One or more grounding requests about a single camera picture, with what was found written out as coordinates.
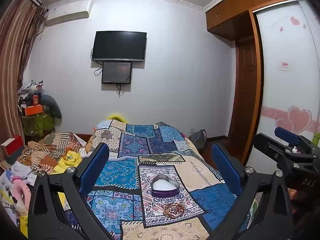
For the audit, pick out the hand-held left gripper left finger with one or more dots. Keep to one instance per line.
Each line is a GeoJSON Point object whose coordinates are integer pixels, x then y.
{"type": "Point", "coordinates": [95, 170]}

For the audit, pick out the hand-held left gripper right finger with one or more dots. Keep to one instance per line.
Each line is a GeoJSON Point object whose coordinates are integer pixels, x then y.
{"type": "Point", "coordinates": [226, 170]}

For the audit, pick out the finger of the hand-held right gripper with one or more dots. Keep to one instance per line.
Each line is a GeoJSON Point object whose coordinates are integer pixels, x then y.
{"type": "Point", "coordinates": [287, 134]}
{"type": "Point", "coordinates": [265, 142]}

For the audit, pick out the purple heart-shaped box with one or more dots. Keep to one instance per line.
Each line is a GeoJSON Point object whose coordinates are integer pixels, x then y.
{"type": "Point", "coordinates": [165, 186]}

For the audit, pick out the green bottle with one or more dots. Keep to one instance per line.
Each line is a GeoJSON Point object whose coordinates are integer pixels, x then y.
{"type": "Point", "coordinates": [316, 139]}

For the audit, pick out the yellow cloth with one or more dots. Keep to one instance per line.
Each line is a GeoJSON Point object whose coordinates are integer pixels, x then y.
{"type": "Point", "coordinates": [67, 160]}

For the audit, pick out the white sliding wardrobe door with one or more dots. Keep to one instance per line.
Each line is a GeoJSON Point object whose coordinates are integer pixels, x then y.
{"type": "Point", "coordinates": [285, 92]}

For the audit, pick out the grey backpack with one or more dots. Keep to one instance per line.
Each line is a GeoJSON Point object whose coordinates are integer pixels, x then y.
{"type": "Point", "coordinates": [198, 136]}

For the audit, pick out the orange brown striped blanket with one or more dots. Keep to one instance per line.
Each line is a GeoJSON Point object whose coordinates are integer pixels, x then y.
{"type": "Point", "coordinates": [52, 142]}

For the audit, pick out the brown wooden door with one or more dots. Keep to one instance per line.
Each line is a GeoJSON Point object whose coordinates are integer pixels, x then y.
{"type": "Point", "coordinates": [243, 87]}

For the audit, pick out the red white paper label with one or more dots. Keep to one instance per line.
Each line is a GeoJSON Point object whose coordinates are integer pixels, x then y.
{"type": "Point", "coordinates": [284, 65]}

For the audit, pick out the blue patchwork blanket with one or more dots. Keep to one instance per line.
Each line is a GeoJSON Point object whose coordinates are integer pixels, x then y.
{"type": "Point", "coordinates": [160, 140]}

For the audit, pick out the green cloth covered stand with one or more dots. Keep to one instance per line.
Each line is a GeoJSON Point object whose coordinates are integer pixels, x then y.
{"type": "Point", "coordinates": [37, 125]}

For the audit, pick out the red white box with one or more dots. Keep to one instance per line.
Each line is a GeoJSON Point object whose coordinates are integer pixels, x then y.
{"type": "Point", "coordinates": [13, 147]}

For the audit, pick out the orange box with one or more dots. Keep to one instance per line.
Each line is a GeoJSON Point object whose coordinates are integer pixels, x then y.
{"type": "Point", "coordinates": [32, 110]}

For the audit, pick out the cartoon printed sheet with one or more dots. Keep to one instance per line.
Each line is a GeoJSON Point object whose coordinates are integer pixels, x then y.
{"type": "Point", "coordinates": [10, 197]}

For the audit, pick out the pile of toys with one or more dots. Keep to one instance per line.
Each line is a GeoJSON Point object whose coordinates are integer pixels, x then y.
{"type": "Point", "coordinates": [31, 88]}

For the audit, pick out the brown striped curtain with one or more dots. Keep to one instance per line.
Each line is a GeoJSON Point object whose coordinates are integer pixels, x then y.
{"type": "Point", "coordinates": [12, 67]}

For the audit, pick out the wooden overhead cabinet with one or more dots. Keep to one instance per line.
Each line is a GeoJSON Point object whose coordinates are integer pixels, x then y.
{"type": "Point", "coordinates": [232, 7]}

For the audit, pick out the white air conditioner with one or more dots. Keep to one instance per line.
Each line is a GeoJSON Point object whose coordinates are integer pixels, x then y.
{"type": "Point", "coordinates": [67, 12]}

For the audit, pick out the small black wall monitor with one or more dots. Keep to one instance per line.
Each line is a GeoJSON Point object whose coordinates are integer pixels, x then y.
{"type": "Point", "coordinates": [116, 72]}

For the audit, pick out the black wall television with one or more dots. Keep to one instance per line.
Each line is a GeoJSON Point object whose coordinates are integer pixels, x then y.
{"type": "Point", "coordinates": [118, 45]}

